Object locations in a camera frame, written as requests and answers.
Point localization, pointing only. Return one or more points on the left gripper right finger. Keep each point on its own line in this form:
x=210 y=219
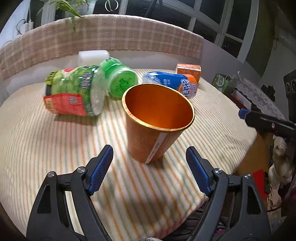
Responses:
x=234 y=210

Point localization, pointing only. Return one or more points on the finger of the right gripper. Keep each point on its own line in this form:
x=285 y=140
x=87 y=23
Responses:
x=243 y=112
x=270 y=124

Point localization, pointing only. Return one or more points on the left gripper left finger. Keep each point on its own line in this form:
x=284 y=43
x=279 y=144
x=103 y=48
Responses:
x=63 y=209

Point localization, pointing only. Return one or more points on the orange patterned paper cup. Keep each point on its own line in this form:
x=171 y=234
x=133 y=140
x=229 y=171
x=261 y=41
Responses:
x=156 y=116

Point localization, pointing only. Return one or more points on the white lace cloth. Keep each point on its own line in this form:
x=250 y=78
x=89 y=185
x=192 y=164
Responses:
x=257 y=97

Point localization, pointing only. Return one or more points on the blue orange Arctic Ocean bottle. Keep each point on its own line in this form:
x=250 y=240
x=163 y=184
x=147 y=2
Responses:
x=186 y=84

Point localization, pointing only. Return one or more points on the green red label bottle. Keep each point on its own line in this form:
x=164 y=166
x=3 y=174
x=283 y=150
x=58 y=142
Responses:
x=78 y=91

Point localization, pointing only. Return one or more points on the green tea bottle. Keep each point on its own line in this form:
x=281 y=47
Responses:
x=119 y=77

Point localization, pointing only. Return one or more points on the white plastic jar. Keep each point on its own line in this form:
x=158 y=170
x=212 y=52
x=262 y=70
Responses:
x=92 y=57

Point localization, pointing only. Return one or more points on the plaid beige windowsill cloth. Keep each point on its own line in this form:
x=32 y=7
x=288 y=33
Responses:
x=93 y=32

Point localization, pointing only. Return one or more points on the white power strip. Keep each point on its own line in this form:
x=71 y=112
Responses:
x=23 y=26

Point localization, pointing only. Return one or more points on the potted spider plant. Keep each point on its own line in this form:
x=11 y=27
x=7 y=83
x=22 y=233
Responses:
x=73 y=11

